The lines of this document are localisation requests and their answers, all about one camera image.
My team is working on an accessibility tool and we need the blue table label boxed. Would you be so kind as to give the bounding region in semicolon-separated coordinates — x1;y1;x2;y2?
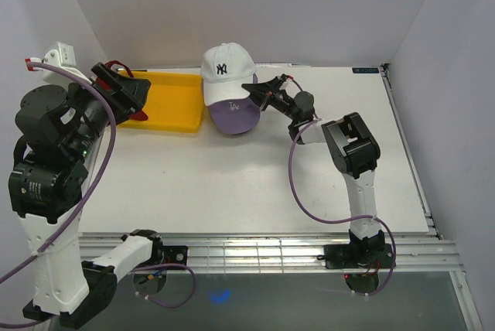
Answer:
352;67;380;74

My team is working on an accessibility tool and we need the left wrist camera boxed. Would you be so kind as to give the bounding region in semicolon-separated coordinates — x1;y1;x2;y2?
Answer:
25;42;90;86

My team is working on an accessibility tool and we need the yellow plastic tray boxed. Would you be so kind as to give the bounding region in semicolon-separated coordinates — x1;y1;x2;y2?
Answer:
120;70;204;133

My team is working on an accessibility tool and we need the white baseball cap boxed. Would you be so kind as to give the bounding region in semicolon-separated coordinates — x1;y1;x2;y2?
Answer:
200;43;257;107

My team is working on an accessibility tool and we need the purple visor cap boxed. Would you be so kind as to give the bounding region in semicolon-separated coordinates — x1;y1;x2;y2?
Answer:
202;73;261;135

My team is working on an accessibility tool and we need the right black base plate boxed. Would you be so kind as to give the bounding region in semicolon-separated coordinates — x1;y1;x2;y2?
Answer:
316;244;395;269

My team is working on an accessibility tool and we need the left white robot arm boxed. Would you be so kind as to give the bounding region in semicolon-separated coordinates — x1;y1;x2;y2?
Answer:
9;58;164;329

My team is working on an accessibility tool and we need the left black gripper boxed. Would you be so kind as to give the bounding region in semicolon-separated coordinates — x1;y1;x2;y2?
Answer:
64;61;151;161

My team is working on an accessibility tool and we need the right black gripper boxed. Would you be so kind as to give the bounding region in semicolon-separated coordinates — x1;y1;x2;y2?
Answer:
241;79;299;121

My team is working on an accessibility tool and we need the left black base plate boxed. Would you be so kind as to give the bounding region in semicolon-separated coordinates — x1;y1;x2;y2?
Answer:
159;245;189;270

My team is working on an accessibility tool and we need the aluminium frame rail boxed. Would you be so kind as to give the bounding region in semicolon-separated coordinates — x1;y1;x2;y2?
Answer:
87;229;485;330

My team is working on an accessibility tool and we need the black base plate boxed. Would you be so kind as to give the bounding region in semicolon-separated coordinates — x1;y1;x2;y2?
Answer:
159;245;189;270
316;244;395;269

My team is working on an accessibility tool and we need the red baseball cap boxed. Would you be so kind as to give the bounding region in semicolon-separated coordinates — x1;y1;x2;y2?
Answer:
91;60;151;125

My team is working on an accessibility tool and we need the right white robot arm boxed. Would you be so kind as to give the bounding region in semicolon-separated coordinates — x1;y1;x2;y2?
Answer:
241;74;386;267

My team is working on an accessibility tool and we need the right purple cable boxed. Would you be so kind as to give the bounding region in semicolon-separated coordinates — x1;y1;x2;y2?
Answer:
288;77;398;297

